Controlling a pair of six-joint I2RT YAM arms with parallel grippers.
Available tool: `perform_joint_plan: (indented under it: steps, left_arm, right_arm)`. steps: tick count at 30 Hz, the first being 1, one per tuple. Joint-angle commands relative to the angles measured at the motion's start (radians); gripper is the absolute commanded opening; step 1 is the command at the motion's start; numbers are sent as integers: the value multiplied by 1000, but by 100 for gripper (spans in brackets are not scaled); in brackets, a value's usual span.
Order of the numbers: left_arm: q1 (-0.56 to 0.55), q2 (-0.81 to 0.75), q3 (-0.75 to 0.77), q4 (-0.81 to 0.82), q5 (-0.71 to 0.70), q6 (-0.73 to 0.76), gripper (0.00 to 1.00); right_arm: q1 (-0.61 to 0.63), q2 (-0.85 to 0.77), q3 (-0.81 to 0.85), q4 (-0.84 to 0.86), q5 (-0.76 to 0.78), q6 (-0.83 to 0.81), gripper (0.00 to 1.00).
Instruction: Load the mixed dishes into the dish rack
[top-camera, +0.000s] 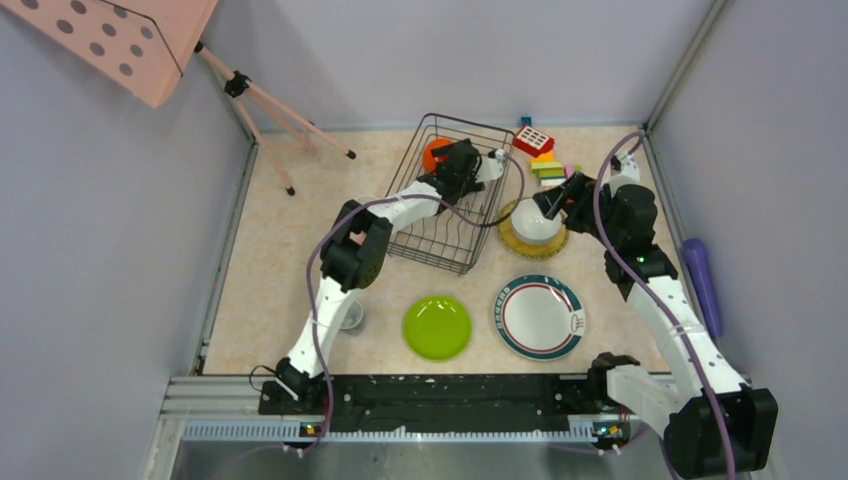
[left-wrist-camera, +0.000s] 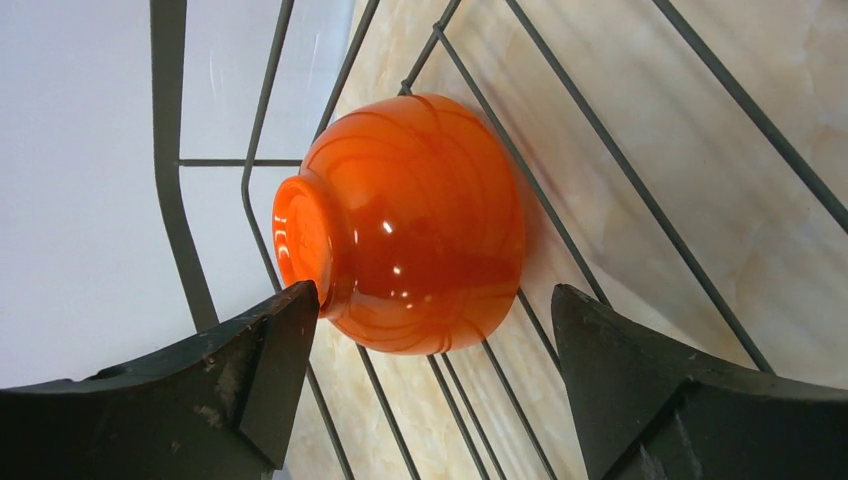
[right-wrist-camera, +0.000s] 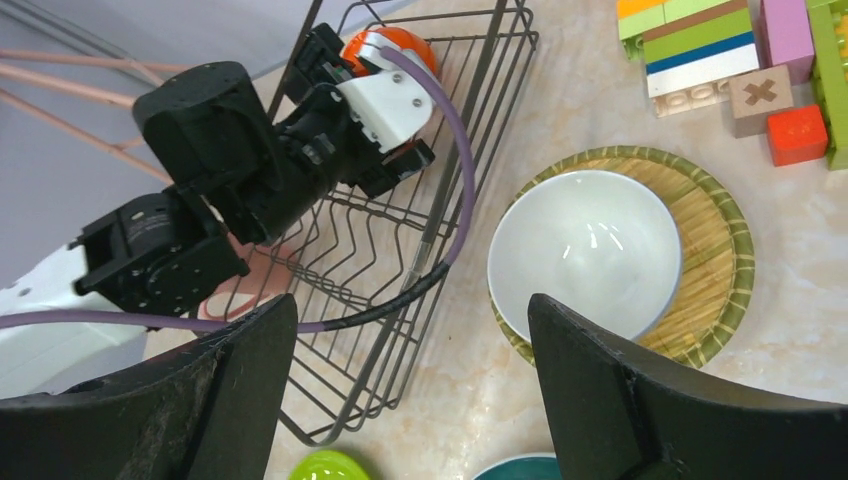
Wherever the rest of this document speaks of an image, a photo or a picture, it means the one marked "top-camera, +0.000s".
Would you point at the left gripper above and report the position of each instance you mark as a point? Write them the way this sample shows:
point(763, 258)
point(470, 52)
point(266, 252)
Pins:
point(473, 184)

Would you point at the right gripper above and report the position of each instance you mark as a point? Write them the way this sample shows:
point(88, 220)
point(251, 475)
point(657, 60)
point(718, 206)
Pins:
point(577, 188)

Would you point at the orange bowl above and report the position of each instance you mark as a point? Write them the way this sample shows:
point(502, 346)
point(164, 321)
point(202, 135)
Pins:
point(434, 153)

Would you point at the white ceramic bowl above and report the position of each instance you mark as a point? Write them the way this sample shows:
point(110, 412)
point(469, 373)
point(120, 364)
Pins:
point(530, 226)

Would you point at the woven bamboo tray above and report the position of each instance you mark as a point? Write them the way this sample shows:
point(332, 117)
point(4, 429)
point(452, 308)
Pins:
point(536, 252)

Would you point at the grey wire dish rack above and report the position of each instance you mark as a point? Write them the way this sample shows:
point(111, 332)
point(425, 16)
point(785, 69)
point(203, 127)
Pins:
point(453, 237)

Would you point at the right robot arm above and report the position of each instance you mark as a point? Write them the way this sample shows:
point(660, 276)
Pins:
point(712, 420)

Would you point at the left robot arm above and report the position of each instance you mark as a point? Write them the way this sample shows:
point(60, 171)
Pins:
point(352, 253)

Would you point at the stack of coloured blocks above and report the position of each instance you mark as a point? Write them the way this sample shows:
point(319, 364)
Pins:
point(549, 172)

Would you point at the red toy block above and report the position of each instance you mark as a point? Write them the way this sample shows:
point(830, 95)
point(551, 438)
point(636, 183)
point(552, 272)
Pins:
point(532, 141)

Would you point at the white plate green red rim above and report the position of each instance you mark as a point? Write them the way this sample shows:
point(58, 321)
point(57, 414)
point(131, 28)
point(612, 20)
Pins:
point(539, 317)

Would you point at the small grey mug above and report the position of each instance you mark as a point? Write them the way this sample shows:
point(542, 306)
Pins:
point(353, 319)

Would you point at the pink tripod stand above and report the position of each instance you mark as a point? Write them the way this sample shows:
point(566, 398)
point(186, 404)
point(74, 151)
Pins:
point(238, 85)

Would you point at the pink perforated board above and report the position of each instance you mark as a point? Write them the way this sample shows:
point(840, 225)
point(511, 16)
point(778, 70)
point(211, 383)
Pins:
point(144, 46)

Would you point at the white cup pink handle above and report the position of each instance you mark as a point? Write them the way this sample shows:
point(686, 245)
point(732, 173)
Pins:
point(358, 238)

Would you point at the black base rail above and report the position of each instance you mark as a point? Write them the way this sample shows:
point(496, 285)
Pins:
point(479, 407)

